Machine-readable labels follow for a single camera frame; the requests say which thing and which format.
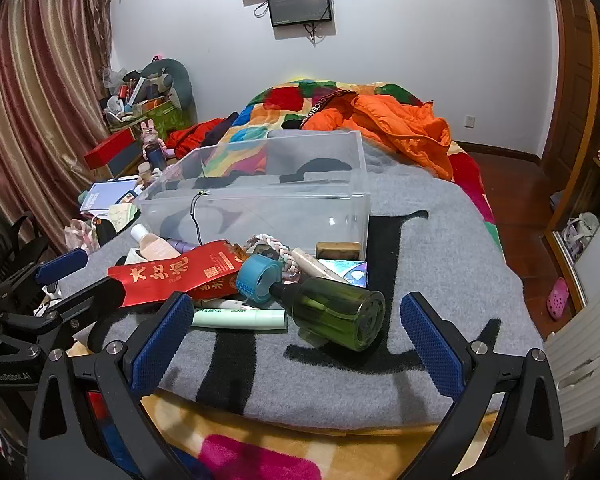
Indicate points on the small black monitor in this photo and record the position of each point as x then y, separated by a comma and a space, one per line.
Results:
300, 4

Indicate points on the blue iridescent small box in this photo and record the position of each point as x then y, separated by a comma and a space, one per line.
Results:
354, 272

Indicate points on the blue notebook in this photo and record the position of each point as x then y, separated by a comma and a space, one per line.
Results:
107, 195

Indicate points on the folded paper map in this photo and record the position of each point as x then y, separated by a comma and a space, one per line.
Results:
121, 216

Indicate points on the white wardrobe door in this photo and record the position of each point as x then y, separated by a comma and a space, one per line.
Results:
590, 360

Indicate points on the wooden door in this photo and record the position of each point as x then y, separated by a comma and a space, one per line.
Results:
572, 85

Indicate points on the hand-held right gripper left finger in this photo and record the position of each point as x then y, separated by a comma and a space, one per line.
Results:
157, 347

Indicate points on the clear plastic storage bin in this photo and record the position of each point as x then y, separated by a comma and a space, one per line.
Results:
260, 210

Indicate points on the wooden wardrobe shelf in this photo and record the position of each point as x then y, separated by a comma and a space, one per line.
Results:
580, 195

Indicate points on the long red box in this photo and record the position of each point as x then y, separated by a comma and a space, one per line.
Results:
110, 150

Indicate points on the cream cosmetic tube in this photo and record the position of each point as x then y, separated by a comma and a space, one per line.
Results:
310, 262

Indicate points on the brown rectangular block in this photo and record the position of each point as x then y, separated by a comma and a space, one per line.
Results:
337, 251

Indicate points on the black garment with lettered band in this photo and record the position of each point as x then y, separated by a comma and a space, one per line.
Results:
325, 104

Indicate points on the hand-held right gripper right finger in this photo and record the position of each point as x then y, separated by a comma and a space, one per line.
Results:
430, 347

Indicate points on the colourful patchwork quilt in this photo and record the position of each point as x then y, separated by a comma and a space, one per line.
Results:
280, 96

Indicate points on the pink clog shoe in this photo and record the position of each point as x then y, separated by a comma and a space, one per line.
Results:
558, 300

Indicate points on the green cardboard box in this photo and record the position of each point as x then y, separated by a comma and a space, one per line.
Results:
167, 117

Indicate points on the dark green glass bottle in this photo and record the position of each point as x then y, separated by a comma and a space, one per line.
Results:
340, 310

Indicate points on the purple tube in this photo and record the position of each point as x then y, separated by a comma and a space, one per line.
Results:
182, 246

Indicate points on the white bag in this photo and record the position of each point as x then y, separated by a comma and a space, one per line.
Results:
580, 232

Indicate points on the dark purple cloth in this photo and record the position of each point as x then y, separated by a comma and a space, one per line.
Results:
220, 130

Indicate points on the striped curtain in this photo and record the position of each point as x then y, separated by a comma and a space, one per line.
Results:
30, 110

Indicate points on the pink bunny water bottle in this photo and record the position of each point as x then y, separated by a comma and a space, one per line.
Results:
154, 147

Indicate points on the red cloth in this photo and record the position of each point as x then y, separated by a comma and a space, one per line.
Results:
190, 137

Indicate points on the light green tube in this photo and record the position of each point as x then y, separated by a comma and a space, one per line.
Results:
240, 319

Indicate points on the teal round jar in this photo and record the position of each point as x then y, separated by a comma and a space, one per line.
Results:
252, 280

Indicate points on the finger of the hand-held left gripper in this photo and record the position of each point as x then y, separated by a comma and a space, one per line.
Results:
62, 264
100, 295

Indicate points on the orange puffer jacket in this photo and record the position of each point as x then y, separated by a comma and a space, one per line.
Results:
390, 125

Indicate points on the beige cosmetic tube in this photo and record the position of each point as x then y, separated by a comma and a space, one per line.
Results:
155, 247

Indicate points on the grey neck pillow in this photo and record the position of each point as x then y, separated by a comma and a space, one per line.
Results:
177, 77

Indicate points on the red printed packet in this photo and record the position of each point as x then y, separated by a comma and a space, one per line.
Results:
170, 275

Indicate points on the wall socket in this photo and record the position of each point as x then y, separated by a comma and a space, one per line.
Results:
470, 121

